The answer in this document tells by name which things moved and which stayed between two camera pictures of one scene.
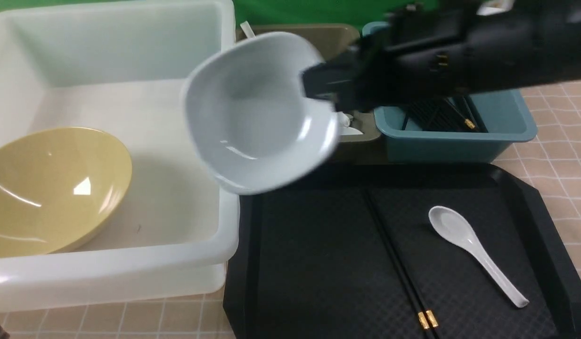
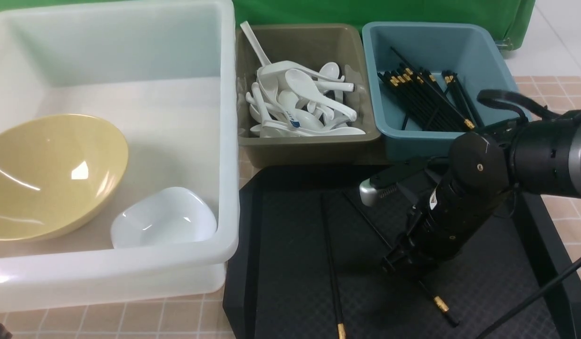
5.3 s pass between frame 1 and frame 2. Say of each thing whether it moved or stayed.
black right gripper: moved
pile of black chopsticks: stayed
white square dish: moved
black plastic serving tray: stayed
